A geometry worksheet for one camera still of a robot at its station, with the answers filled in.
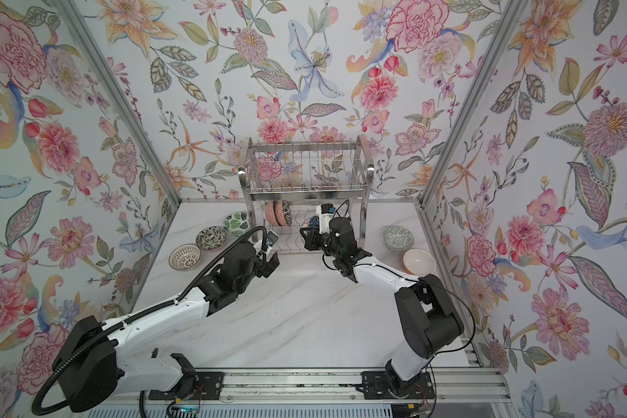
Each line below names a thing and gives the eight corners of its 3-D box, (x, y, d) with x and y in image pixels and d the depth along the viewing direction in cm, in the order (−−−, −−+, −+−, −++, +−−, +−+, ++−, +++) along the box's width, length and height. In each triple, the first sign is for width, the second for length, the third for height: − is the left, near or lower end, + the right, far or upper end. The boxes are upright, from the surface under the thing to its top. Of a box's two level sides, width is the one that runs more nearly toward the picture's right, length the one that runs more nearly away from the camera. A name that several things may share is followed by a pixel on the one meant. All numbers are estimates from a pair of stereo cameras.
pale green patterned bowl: (384, 252, 106) (387, 244, 102) (380, 233, 112) (383, 225, 108) (411, 252, 106) (415, 244, 102) (406, 233, 112) (410, 226, 108)
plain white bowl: (403, 275, 101) (408, 266, 96) (399, 259, 106) (404, 249, 101) (430, 275, 101) (436, 266, 96) (424, 259, 106) (431, 249, 101)
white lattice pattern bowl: (171, 271, 100) (165, 264, 96) (179, 251, 106) (173, 244, 102) (201, 271, 100) (196, 265, 96) (207, 251, 106) (203, 244, 102)
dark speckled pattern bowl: (197, 250, 105) (193, 243, 102) (203, 232, 111) (199, 225, 108) (224, 250, 105) (221, 243, 102) (229, 232, 111) (226, 226, 108)
